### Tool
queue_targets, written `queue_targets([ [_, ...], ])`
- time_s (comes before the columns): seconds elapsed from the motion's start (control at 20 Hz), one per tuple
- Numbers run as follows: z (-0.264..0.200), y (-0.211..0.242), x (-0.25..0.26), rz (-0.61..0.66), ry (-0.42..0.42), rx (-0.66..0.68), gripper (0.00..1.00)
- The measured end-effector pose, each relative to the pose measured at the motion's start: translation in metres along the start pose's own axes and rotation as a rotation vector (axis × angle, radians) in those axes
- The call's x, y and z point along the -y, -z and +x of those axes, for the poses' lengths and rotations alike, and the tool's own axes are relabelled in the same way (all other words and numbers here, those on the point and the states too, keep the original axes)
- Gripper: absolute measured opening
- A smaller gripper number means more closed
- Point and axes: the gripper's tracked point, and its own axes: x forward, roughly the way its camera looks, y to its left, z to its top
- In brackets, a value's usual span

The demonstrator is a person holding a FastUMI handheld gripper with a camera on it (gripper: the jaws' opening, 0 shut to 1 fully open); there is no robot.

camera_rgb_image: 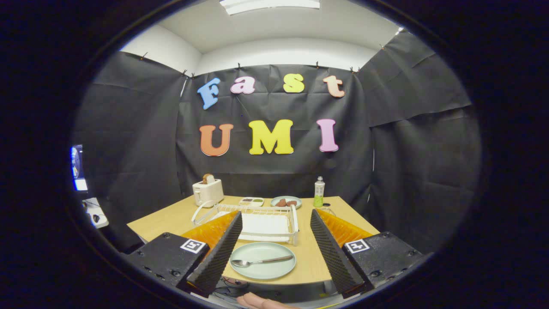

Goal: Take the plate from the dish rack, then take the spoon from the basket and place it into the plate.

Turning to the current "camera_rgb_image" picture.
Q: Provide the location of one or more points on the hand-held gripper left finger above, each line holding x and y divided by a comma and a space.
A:
218, 253

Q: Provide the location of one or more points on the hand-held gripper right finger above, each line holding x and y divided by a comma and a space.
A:
334, 253

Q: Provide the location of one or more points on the pale green plate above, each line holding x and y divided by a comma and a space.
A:
263, 272

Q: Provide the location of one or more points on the white dish rack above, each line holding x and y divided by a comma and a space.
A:
266, 225

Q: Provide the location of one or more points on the metal spoon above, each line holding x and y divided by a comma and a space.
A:
274, 260

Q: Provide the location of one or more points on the small plate with meat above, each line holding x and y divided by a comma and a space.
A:
285, 197

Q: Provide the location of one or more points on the white toaster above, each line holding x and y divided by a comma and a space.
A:
208, 194

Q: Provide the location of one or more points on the white divided seasoning tray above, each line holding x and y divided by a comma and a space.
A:
251, 201

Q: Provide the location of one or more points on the green drink bottle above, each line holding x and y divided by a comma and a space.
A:
318, 193

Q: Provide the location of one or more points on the bread slice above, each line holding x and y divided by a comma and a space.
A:
209, 178

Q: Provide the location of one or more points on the black backdrop cloth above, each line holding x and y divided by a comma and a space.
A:
128, 150

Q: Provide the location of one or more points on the computer monitor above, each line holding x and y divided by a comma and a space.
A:
78, 167

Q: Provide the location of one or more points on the ceiling light panel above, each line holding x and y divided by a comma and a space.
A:
270, 5

